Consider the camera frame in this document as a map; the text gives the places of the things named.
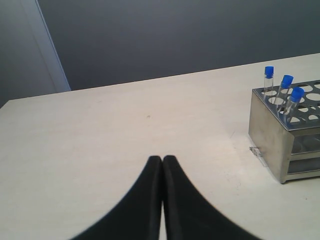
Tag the small clear plastic strip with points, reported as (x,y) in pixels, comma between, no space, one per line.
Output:
(256,152)

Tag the stainless steel test tube rack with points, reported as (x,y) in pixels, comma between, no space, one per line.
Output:
(289,147)

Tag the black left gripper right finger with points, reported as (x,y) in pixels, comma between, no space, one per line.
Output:
(188,215)

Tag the blue-capped test tube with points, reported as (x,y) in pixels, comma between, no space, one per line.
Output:
(292,103)
(283,89)
(268,80)

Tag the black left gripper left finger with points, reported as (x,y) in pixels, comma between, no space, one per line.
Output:
(137,216)

